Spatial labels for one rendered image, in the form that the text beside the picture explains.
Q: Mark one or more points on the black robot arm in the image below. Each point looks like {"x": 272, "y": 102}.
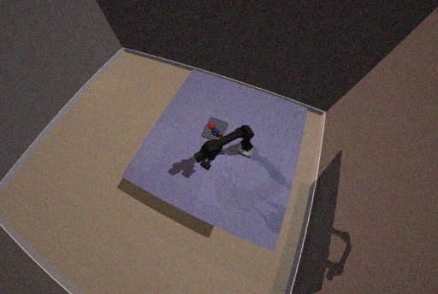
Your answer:
{"x": 210, "y": 147}

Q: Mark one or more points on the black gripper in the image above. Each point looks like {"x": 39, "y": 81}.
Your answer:
{"x": 206, "y": 165}

